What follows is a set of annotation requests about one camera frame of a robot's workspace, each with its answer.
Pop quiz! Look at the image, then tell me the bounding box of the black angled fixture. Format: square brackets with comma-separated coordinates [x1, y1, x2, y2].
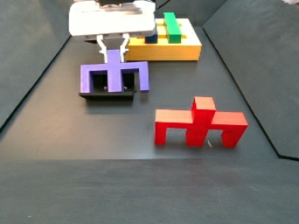
[78, 73, 136, 101]

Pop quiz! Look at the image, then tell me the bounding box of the green rectangular bar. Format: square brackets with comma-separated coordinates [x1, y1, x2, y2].
[162, 12, 182, 44]

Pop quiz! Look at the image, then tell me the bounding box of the red three-legged block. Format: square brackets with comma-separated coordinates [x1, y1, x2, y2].
[153, 96, 248, 148]

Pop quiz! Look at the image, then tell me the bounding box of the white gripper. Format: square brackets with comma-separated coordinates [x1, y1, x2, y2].
[69, 0, 154, 63]

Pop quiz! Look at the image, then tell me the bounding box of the yellow slotted board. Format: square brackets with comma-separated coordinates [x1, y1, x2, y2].
[125, 18, 201, 61]

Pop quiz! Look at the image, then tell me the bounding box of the purple three-legged block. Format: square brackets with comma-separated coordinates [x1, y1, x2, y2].
[79, 50, 149, 94]

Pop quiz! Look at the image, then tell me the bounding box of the blue rectangular bar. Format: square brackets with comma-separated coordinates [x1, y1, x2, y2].
[144, 32, 157, 44]

